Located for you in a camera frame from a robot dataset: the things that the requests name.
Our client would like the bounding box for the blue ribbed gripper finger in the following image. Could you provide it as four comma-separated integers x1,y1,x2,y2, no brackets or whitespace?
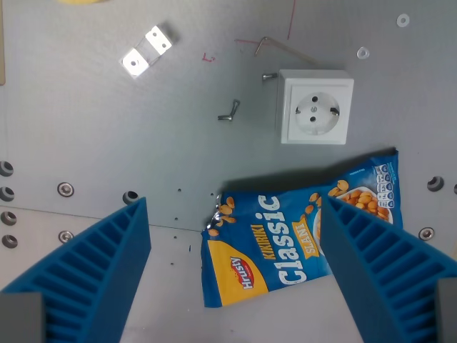
320,195,457,343
0,197,152,343

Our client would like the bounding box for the blue peanut snack bag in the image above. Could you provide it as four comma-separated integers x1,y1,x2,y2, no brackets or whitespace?
200,148,403,308

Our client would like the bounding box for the metal allen key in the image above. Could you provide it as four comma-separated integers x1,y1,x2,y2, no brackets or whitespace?
254,36,318,66

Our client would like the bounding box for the white wall power socket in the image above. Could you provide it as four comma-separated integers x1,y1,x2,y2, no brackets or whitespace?
275,69,355,145

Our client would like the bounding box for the clear plastic bracket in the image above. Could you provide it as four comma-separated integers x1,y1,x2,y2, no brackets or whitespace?
119,24,179,80

